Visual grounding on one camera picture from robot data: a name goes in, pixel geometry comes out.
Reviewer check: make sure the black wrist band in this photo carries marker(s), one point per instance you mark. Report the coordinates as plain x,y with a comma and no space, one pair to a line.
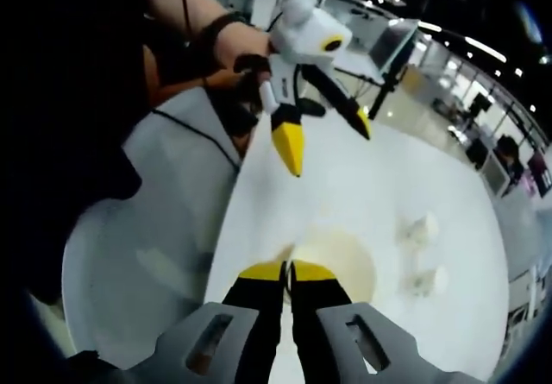
215,36

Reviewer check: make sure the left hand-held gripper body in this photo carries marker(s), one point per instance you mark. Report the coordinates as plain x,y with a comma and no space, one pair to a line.
302,34

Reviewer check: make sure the grey display panel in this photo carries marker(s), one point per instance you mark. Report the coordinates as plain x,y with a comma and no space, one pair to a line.
390,45

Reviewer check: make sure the yellow cabinet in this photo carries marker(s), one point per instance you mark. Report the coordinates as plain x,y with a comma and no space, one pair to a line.
416,83

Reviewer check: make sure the black oval device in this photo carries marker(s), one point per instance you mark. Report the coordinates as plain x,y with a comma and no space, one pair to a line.
314,108

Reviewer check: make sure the black tripod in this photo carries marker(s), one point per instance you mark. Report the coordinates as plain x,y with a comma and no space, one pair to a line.
385,92

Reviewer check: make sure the person's dark top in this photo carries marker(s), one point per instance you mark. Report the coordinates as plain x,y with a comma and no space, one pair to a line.
64,121

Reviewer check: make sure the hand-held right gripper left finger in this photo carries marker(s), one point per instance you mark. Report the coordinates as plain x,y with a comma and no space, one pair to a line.
250,295

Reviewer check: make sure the black office chair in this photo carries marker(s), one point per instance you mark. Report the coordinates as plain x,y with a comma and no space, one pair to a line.
476,152

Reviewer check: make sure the white table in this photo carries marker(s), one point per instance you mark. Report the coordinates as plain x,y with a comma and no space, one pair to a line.
366,177

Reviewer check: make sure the person's left hand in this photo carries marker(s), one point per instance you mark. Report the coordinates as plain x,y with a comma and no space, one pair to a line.
246,47

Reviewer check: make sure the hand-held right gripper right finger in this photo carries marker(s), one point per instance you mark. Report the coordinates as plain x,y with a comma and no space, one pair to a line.
319,297

